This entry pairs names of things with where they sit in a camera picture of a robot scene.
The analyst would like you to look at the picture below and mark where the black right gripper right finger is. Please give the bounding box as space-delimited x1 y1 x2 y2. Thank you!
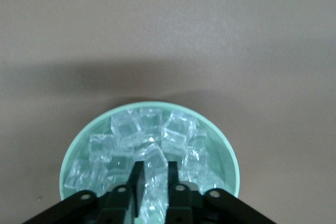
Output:
165 161 276 224

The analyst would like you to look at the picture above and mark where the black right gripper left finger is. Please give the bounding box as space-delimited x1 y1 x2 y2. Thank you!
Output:
25 161 145 224

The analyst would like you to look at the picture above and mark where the clear ice cube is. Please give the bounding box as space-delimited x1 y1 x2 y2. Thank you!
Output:
90 163 110 195
182 147 210 182
160 126 190 158
110 108 143 143
167 109 197 137
199 171 224 193
89 133 116 164
64 158 93 190
138 107 165 137
190 128 208 149
134 142 169 223
107 154 135 182

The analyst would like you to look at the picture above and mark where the mint green ice bowl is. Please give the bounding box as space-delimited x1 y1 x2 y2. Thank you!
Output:
59 100 240 224

